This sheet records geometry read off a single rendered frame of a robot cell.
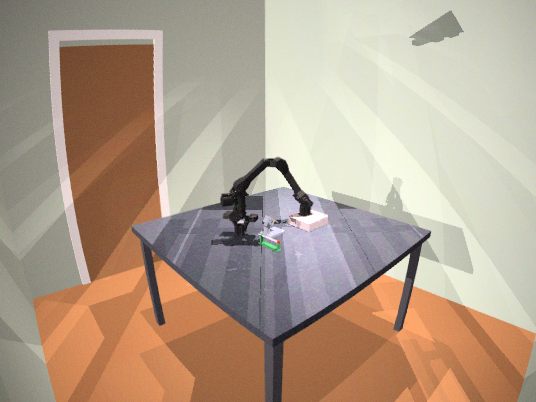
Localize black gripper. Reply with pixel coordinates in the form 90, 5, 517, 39
223, 205, 258, 232

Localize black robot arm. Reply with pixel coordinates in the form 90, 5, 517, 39
220, 156, 314, 222

